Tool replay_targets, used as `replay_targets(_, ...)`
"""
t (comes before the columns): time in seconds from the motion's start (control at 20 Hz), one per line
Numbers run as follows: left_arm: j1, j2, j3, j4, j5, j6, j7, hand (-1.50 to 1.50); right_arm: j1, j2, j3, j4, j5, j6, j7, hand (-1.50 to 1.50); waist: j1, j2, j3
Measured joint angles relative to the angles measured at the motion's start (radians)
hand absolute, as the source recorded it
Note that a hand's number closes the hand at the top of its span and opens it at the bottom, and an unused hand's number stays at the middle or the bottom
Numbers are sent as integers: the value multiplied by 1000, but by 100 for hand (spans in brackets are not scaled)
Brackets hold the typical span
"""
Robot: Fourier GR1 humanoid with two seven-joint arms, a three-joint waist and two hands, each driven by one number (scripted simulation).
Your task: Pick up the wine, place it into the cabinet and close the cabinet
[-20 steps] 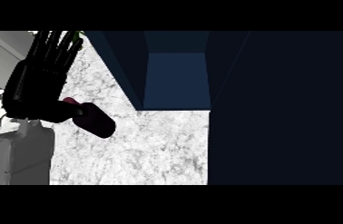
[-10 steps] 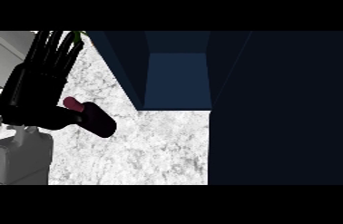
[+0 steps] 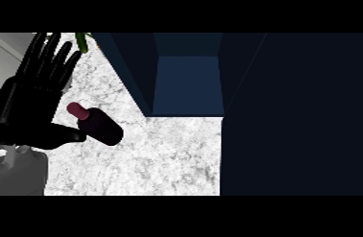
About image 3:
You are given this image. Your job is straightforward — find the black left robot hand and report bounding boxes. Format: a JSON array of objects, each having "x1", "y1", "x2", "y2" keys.
[{"x1": 0, "y1": 32, "x2": 89, "y2": 151}]

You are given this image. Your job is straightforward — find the dark wine bottle red cap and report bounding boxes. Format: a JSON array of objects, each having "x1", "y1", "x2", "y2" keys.
[{"x1": 66, "y1": 102, "x2": 126, "y2": 147}]

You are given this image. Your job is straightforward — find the dark blue open cabinet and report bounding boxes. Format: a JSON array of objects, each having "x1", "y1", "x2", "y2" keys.
[{"x1": 91, "y1": 32, "x2": 269, "y2": 118}]

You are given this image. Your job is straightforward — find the dark blue cabinet door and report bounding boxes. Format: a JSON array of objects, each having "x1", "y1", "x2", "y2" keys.
[{"x1": 221, "y1": 32, "x2": 363, "y2": 197}]

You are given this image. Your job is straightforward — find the green plant stem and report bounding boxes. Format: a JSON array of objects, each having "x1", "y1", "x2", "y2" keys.
[{"x1": 74, "y1": 32, "x2": 95, "y2": 55}]

